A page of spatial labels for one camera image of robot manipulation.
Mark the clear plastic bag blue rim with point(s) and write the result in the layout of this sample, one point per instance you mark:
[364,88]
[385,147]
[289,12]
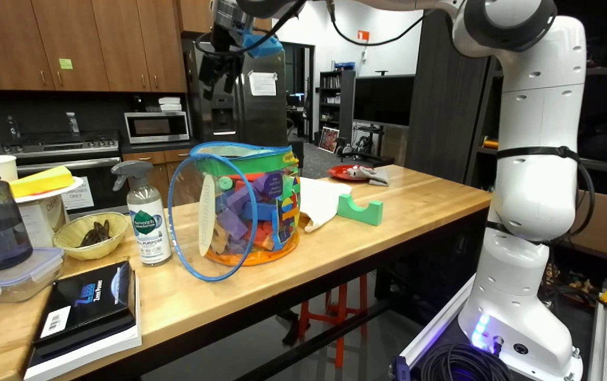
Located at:
[240,159]

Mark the dark bookshelf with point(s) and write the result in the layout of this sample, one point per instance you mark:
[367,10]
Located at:
[330,100]

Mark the white plate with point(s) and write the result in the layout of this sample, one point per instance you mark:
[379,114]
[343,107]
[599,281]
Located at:
[65,189]

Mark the large black screen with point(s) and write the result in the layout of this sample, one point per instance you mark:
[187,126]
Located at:
[383,99]

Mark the stove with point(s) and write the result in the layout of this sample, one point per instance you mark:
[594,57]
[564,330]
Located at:
[71,153]

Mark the heap of colourful foam blocks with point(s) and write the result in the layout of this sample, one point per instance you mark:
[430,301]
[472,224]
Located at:
[261,211]

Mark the white cloth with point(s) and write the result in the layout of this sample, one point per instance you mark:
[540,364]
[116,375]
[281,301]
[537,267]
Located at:
[320,203]

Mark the refrigerator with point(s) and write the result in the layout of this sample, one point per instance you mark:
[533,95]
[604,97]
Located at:
[256,116]

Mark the green foam arch block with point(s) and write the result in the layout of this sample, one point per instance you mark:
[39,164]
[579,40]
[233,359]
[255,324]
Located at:
[359,211]

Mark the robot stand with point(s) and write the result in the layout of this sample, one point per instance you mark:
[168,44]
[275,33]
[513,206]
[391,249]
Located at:
[433,338]

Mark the red stool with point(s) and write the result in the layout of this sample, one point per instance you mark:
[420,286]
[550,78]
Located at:
[341,312]

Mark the row of wooden wall cabinets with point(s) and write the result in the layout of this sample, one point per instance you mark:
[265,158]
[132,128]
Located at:
[81,37]

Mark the black box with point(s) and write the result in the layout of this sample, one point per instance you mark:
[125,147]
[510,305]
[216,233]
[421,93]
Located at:
[84,307]

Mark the framed picture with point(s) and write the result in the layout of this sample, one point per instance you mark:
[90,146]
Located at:
[329,139]

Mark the heap of dark pods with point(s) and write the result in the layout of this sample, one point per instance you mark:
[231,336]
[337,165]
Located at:
[95,233]

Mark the red plate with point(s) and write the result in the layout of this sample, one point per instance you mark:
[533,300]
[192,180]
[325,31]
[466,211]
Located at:
[341,172]

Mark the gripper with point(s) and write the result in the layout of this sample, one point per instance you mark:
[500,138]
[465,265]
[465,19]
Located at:
[222,43]

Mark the green sticky note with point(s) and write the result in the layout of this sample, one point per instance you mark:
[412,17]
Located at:
[65,63]

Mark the microwave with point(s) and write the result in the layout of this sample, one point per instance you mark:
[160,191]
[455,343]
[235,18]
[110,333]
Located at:
[155,127]

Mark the white paper sheet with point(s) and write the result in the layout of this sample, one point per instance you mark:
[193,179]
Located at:
[263,83]

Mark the yellow sponge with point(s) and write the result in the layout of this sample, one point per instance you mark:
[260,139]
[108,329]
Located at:
[42,181]

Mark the white spray bottle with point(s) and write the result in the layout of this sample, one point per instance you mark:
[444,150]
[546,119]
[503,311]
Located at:
[147,227]

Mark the white paper sign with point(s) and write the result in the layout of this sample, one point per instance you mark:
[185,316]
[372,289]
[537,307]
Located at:
[79,194]

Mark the orange sign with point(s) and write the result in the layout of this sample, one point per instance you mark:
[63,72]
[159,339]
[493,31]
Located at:
[363,35]

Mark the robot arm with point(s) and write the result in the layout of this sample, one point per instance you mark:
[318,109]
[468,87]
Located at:
[539,121]

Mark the white box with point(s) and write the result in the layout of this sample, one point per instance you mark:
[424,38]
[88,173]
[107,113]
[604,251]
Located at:
[92,352]

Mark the grey cloth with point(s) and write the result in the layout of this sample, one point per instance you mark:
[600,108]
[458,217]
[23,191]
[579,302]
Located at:
[375,175]

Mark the wooden base cabinet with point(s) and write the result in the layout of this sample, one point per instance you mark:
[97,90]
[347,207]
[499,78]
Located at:
[150,159]

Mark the clear plastic container with lid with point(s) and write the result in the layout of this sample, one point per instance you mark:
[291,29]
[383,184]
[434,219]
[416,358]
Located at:
[23,278]

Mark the wicker bowl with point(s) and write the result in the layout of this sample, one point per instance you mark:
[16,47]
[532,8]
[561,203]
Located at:
[71,241]

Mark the stack of white plates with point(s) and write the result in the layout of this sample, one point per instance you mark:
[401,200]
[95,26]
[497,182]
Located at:
[169,104]

